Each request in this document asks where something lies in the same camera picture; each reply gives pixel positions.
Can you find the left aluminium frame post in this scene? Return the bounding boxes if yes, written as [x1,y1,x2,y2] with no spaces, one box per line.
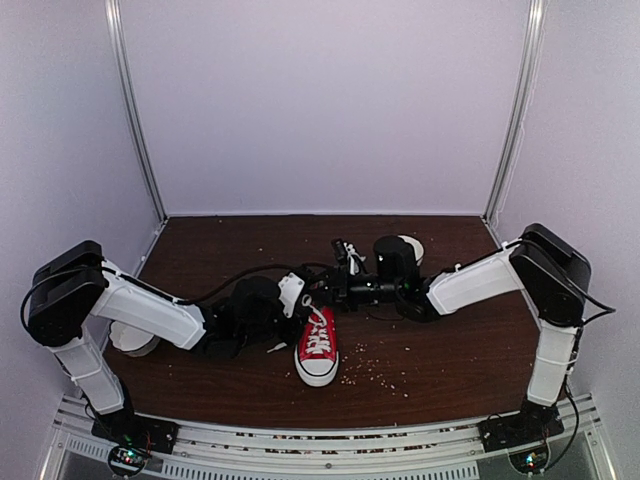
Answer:
[105,0,168,223]

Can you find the scattered rice grains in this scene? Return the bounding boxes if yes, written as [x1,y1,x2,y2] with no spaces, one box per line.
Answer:
[293,343,410,399]

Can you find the white shoelace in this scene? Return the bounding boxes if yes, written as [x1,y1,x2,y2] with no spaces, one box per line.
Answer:
[297,294,338,362]

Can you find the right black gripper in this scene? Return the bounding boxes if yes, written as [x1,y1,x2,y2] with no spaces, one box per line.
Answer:
[310,265,402,312]

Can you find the red canvas sneaker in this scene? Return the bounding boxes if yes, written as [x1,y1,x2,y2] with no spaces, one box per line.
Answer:
[294,305,340,388]

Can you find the blue white polka-dot bowl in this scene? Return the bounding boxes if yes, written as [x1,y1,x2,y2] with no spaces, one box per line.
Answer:
[398,235,425,267]

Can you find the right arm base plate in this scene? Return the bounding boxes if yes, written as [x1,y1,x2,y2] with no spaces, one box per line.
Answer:
[477,413,565,452]

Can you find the white scalloped bowl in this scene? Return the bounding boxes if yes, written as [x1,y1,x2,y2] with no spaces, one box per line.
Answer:
[109,321,160,358]

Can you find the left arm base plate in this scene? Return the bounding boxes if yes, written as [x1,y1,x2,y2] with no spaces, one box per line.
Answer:
[91,417,179,454]

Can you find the aluminium frame post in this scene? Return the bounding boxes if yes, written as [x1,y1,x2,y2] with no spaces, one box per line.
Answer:
[484,0,548,228]
[105,0,168,223]

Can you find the right aluminium frame post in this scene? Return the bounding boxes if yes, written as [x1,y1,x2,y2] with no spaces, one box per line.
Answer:
[484,0,548,228]

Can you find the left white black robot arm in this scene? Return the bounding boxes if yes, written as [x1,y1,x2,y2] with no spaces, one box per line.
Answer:
[20,240,305,444]

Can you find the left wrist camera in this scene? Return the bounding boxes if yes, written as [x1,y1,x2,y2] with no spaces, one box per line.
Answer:
[278,272,305,318]

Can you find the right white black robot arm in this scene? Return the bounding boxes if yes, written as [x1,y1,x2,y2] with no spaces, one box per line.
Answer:
[304,216,538,429]

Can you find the front aluminium rail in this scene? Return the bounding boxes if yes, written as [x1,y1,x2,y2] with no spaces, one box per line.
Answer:
[39,394,616,480]

